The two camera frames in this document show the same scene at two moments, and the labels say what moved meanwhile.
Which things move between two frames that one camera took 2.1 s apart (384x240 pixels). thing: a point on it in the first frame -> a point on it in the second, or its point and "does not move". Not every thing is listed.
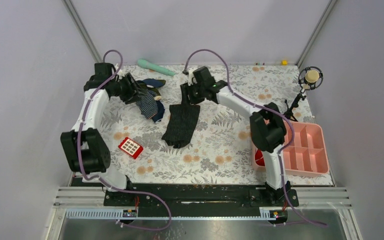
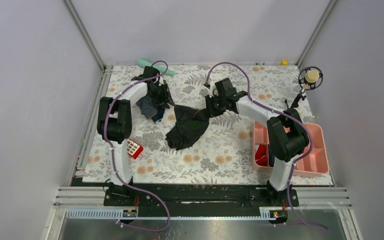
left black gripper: x=133 y=86 -> x=165 y=100
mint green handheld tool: x=144 y=63 does not move
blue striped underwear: x=150 y=104 does not move
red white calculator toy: x=131 y=147 does not move
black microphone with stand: x=309 y=78 does not move
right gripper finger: x=185 y=100 -> x=206 y=113
